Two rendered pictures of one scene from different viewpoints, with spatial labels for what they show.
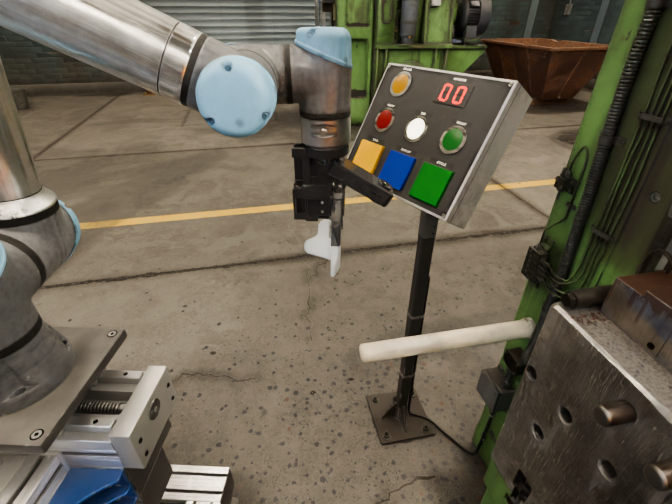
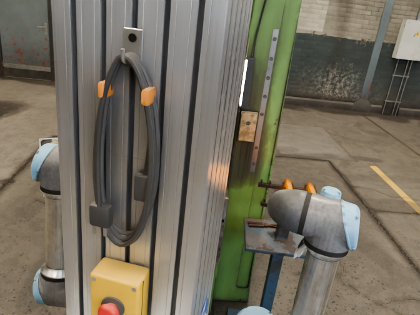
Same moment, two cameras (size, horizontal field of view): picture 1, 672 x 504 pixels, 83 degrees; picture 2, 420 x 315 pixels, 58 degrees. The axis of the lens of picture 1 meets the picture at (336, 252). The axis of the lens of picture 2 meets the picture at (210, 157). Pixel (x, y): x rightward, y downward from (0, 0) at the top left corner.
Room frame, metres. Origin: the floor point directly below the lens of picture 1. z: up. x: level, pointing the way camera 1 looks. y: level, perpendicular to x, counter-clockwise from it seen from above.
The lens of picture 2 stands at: (-0.02, 1.40, 1.90)
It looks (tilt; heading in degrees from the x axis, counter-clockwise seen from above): 23 degrees down; 278
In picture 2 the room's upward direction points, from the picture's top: 7 degrees clockwise
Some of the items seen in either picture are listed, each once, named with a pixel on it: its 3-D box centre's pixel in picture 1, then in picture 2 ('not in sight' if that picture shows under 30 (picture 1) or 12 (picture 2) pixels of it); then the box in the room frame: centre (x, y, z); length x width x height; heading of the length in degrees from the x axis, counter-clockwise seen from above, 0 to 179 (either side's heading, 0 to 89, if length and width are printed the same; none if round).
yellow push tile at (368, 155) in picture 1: (368, 158); not in sight; (0.89, -0.08, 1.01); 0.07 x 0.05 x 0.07; 36
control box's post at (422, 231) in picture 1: (415, 308); not in sight; (0.88, -0.24, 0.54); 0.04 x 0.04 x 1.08; 11
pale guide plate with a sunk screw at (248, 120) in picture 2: not in sight; (247, 126); (0.06, -0.62, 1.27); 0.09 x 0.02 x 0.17; 11
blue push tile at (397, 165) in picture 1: (397, 170); not in sight; (0.81, -0.14, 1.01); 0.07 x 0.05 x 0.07; 36
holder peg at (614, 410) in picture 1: (613, 413); not in sight; (0.30, -0.36, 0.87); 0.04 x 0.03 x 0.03; 101
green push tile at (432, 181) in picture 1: (431, 184); not in sight; (0.73, -0.20, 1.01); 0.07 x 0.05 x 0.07; 36
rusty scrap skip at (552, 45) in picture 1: (537, 71); not in sight; (6.94, -3.35, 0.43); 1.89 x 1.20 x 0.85; 12
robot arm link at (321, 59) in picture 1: (322, 73); not in sight; (0.58, 0.02, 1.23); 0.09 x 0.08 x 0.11; 95
